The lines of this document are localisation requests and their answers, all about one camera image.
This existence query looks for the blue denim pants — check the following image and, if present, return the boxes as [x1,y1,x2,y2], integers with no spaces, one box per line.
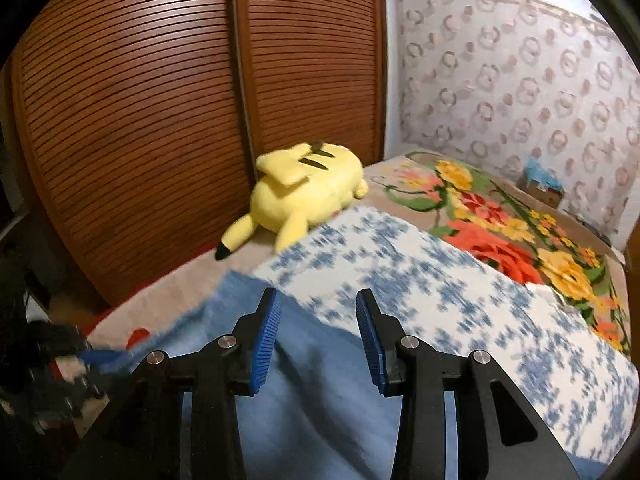
[85,269,598,480]

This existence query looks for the blue plastic bag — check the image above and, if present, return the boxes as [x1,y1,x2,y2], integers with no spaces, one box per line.
[524,156,564,190]

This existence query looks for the small cardboard box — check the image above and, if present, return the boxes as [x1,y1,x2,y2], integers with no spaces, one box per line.
[522,175,566,209]

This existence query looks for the yellow plush toy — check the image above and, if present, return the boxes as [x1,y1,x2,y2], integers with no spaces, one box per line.
[215,140,370,261]

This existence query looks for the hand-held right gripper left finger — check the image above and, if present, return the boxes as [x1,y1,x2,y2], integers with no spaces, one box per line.
[60,287,282,480]

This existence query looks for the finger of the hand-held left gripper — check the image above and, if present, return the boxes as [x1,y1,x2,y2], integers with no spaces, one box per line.
[70,332,138,368]
[50,370,126,418]

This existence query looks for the wooden louvered wardrobe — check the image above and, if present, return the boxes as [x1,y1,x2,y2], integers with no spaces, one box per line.
[10,0,388,306]

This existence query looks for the blue floral white sheet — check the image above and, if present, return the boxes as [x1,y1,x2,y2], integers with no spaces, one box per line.
[252,207,640,466]

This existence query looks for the beige flowered blanket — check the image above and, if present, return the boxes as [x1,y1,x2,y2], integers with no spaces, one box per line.
[85,152,628,356]

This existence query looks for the circle print sheer curtain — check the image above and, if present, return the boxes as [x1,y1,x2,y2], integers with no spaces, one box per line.
[397,0,640,256]

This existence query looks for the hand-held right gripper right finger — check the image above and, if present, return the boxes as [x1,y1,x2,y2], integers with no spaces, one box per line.
[355,289,581,480]

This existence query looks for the red cloth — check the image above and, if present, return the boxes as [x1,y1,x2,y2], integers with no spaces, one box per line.
[125,327,152,350]

